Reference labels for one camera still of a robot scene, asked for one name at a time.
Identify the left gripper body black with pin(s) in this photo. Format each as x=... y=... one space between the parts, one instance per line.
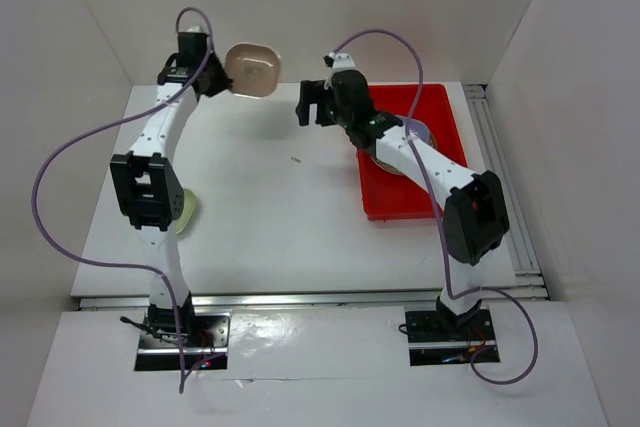
x=217 y=80

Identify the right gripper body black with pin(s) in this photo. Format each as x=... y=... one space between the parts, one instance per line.
x=329 y=113

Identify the pink square panda plate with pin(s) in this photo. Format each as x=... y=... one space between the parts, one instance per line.
x=254 y=69

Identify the purple square plate back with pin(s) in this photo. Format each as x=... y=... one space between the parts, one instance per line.
x=419 y=129

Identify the round floral ceramic plate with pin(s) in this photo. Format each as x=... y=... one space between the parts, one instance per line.
x=385 y=166

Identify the green square plate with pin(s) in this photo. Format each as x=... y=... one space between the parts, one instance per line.
x=189 y=209

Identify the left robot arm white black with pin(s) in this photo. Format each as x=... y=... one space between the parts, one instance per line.
x=147 y=188

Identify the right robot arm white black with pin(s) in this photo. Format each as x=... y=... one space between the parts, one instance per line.
x=469 y=207

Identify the red plastic bin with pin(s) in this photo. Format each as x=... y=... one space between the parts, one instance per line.
x=388 y=196

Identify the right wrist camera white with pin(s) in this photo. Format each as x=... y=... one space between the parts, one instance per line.
x=339 y=61

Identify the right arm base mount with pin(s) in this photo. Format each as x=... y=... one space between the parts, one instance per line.
x=430 y=344

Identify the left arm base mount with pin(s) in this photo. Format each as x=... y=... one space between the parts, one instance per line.
x=205 y=349

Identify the aluminium rail front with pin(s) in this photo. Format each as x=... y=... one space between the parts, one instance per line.
x=273 y=300

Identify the aluminium rail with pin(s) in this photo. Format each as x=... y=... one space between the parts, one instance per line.
x=531 y=285
x=273 y=300

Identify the aluminium rail right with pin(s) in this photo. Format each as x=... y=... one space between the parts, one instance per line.
x=531 y=285

